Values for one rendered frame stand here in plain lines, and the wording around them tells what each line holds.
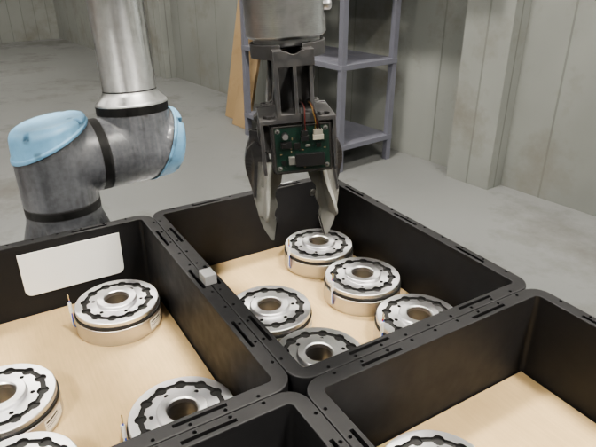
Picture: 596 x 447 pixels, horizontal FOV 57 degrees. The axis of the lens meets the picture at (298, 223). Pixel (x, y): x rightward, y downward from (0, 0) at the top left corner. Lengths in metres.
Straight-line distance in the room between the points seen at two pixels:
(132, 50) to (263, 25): 0.44
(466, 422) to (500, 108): 2.85
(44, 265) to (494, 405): 0.56
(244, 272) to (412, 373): 0.36
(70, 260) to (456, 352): 0.49
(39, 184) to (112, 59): 0.22
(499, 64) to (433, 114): 0.68
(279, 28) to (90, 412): 0.42
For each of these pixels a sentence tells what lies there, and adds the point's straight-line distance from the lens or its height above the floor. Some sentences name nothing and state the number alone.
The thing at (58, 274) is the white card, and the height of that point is 0.88.
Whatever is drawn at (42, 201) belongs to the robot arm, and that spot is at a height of 0.92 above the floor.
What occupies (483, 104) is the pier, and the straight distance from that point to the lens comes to 3.40.
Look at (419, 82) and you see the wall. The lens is 3.86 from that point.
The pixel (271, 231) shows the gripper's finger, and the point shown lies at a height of 0.98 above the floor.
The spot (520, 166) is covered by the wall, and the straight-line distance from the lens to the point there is 3.50.
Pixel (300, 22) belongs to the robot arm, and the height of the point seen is 1.20.
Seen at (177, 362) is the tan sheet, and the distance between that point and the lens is 0.67.
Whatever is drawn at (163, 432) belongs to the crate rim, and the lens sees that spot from 0.45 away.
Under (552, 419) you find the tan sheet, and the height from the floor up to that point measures 0.83.
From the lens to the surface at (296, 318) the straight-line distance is 0.66.
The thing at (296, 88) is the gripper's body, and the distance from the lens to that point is 0.50.
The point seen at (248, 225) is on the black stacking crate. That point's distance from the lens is 0.84.
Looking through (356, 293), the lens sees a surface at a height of 0.86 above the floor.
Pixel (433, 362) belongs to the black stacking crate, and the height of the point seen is 0.90.
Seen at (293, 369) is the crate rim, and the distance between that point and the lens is 0.49.
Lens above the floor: 1.25
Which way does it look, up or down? 26 degrees down
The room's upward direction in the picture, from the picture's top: straight up
